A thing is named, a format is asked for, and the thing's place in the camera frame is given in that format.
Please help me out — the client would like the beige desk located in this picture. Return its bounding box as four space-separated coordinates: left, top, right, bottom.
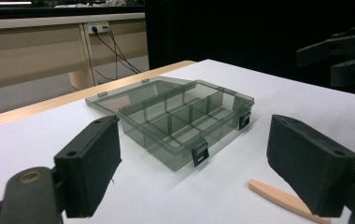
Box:
0 12 150 93

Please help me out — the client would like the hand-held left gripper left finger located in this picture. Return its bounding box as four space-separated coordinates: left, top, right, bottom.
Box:
53 114 123 218

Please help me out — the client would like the white power socket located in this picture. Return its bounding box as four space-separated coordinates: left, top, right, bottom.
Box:
86 21 109 35

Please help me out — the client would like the clear grey compartment box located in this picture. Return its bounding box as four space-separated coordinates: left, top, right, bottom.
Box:
84 76 256 173

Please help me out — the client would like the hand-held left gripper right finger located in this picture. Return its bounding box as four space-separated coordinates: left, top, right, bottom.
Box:
265 114 355 218

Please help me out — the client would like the black cable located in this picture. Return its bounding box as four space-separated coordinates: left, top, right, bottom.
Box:
104 25 141 75
91 27 141 75

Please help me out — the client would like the wooden stick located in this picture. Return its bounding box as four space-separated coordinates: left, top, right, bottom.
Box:
248 178 332 224

